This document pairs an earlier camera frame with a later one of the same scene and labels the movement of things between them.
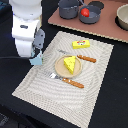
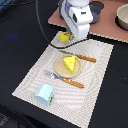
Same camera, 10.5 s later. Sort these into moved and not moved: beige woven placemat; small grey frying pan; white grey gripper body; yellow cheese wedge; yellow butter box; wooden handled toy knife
Moved: yellow butter box; white grey gripper body
Not moved: beige woven placemat; wooden handled toy knife; yellow cheese wedge; small grey frying pan
